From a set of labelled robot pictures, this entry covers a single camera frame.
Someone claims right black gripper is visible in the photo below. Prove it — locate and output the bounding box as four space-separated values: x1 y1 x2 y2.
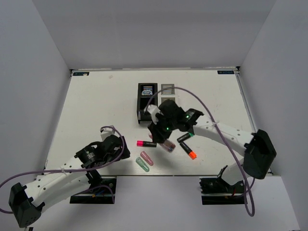
148 114 178 144

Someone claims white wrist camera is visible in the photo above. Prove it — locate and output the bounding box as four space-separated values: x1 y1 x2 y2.
144 104 161 124
100 126 115 141

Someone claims pink patterned glue stick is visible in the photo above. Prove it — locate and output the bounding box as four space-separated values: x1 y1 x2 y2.
160 140 176 153

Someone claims pink eraser capsule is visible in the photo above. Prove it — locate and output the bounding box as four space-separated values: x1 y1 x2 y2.
140 151 154 166

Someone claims pink cap black highlighter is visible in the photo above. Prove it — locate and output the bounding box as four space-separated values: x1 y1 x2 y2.
136 141 157 147

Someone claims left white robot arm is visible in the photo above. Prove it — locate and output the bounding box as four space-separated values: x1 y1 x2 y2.
9 134 130 228

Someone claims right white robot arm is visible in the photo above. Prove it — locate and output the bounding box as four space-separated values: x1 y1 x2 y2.
144 100 277 192

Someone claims orange cap black highlighter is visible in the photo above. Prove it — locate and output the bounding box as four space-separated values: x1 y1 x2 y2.
180 142 197 160

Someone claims right blue table label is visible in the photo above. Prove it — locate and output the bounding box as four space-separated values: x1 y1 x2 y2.
217 70 234 75

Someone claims green eraser capsule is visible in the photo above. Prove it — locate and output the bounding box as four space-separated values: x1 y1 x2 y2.
136 157 150 172

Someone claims black two-slot container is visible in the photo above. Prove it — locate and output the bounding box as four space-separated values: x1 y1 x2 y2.
137 83 158 123

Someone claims left blue table label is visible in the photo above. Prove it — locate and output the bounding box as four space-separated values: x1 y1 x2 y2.
73 72 90 76

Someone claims white two-slot container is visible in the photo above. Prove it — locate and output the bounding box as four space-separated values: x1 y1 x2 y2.
160 84 178 103

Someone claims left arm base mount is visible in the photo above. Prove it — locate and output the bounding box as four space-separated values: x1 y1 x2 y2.
70 170 117 205

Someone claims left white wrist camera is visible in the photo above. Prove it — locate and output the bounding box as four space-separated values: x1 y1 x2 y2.
100 126 115 141

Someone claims blue table label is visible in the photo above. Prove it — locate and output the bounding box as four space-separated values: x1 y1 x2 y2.
73 72 90 76
217 70 234 75

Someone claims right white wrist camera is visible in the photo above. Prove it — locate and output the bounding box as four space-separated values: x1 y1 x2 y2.
144 104 161 124

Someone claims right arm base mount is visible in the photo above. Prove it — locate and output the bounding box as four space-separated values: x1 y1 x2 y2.
199 166 244 205

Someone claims blue patterned glue stick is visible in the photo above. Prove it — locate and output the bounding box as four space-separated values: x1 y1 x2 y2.
141 87 153 96

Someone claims green cap black highlighter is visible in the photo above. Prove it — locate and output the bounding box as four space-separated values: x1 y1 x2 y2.
177 132 194 143

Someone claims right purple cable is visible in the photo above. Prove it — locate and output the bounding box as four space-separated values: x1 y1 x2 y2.
146 86 256 217

